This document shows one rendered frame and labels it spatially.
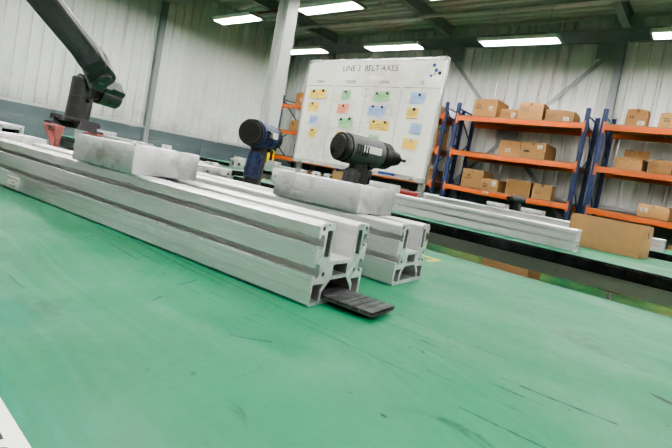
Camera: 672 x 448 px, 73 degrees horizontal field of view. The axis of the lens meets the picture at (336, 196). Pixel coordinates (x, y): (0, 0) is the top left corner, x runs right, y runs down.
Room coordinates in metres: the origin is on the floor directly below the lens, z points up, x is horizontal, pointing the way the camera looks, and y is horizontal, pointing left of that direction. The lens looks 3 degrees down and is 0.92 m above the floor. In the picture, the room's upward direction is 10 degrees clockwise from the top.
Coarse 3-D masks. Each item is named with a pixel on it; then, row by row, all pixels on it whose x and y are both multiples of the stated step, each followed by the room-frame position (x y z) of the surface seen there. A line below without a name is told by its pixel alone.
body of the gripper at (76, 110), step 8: (72, 96) 1.15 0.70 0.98; (72, 104) 1.15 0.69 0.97; (80, 104) 1.15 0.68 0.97; (88, 104) 1.17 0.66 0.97; (72, 112) 1.15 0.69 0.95; (80, 112) 1.15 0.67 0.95; (88, 112) 1.17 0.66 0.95; (72, 120) 1.14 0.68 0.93; (80, 120) 1.15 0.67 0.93; (88, 120) 1.18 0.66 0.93
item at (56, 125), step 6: (48, 120) 1.12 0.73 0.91; (54, 120) 1.15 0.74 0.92; (60, 120) 1.15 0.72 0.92; (48, 126) 1.13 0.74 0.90; (54, 126) 1.11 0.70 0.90; (60, 126) 1.11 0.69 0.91; (66, 126) 1.17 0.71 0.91; (72, 126) 1.18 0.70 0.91; (48, 132) 1.14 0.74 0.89; (54, 132) 1.11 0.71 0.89; (60, 132) 1.12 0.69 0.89; (48, 138) 1.14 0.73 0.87; (54, 138) 1.12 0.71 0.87; (60, 138) 1.12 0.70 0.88; (54, 144) 1.12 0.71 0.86
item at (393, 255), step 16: (208, 176) 0.92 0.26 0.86; (256, 192) 0.75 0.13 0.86; (272, 192) 0.76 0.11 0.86; (320, 208) 0.68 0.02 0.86; (384, 224) 0.62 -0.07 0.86; (400, 224) 0.61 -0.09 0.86; (416, 224) 0.67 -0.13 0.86; (368, 240) 0.63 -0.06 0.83; (384, 240) 0.62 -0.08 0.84; (400, 240) 0.62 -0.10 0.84; (416, 240) 0.67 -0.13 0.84; (368, 256) 0.63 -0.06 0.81; (384, 256) 0.63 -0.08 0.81; (400, 256) 0.62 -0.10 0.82; (416, 256) 0.66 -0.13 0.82; (368, 272) 0.63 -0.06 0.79; (384, 272) 0.61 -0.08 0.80; (400, 272) 0.62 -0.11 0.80; (416, 272) 0.67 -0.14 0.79
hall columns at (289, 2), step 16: (288, 0) 8.96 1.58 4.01; (288, 16) 8.99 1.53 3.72; (288, 32) 9.05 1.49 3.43; (272, 48) 9.13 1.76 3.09; (288, 48) 9.10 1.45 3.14; (272, 64) 9.18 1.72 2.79; (288, 64) 9.16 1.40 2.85; (272, 80) 9.21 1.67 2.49; (272, 96) 8.95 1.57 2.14; (272, 112) 9.01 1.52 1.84; (272, 160) 9.15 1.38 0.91
